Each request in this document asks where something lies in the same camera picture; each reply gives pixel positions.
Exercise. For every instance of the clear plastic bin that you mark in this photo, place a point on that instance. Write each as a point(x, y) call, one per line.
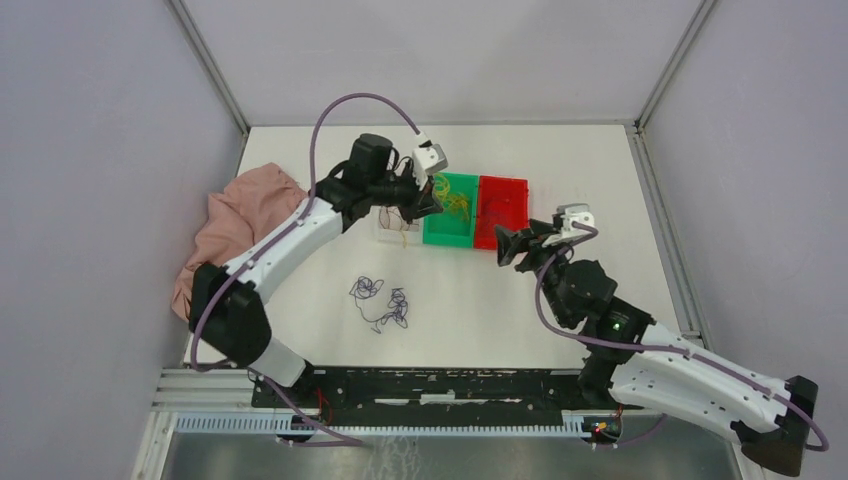
point(389, 227)

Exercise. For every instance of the red plastic bin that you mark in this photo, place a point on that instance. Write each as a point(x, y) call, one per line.
point(500, 201)

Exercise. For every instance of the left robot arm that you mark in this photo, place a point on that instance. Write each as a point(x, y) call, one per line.
point(227, 309)

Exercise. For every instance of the pink cloth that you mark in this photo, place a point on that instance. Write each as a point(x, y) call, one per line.
point(250, 207)

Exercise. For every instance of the green plastic bin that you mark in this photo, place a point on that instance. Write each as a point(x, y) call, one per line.
point(455, 226)

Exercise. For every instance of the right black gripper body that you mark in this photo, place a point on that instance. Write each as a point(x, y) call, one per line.
point(537, 257)

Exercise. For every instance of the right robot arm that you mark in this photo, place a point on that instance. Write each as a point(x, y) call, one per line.
point(635, 361)

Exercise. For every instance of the white slotted cable duct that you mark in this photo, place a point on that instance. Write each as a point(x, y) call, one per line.
point(289, 424)

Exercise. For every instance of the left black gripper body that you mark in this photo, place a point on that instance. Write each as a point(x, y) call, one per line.
point(411, 210)

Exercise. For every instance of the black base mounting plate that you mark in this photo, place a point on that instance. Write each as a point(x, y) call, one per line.
point(439, 397)

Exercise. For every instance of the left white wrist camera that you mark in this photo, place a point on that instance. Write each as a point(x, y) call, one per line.
point(427, 160)

